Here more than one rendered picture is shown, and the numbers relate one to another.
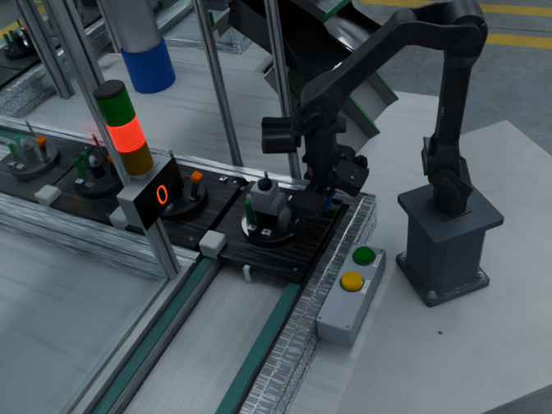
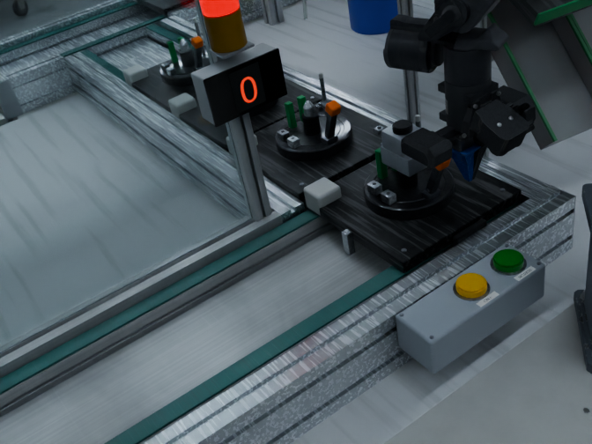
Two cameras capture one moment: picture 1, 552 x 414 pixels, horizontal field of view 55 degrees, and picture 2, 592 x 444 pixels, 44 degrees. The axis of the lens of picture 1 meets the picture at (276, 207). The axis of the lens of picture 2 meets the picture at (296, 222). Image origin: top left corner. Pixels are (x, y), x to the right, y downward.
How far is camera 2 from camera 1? 33 cm
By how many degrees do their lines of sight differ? 23
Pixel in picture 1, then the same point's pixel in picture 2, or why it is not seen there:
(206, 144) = (399, 100)
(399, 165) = not seen: outside the picture
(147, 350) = (187, 285)
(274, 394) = (291, 379)
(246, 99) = not seen: hidden behind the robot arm
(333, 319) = (418, 323)
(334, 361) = (410, 390)
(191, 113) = not seen: hidden behind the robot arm
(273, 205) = (404, 159)
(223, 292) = (311, 258)
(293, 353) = (343, 343)
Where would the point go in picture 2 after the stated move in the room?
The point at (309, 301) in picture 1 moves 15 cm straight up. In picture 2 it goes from (400, 293) to (390, 203)
